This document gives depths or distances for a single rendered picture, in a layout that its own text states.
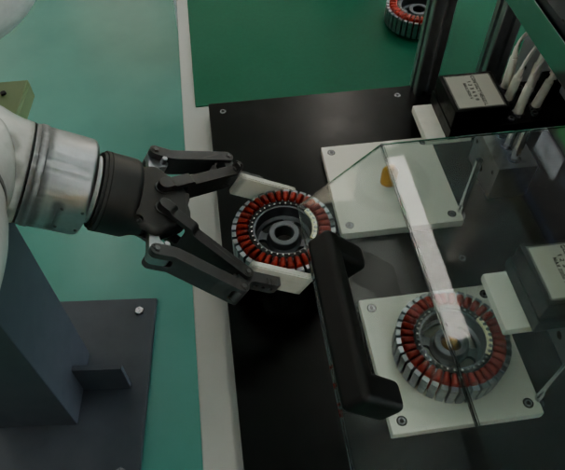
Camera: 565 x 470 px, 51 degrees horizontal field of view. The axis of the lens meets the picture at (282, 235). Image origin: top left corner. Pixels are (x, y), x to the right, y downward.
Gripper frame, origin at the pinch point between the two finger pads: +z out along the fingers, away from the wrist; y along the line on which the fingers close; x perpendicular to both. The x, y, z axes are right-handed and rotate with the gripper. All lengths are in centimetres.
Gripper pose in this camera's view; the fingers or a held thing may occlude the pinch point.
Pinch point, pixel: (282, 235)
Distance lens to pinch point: 63.7
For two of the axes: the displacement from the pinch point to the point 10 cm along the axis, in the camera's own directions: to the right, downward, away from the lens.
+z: 8.6, 2.1, 4.7
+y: 1.4, 7.9, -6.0
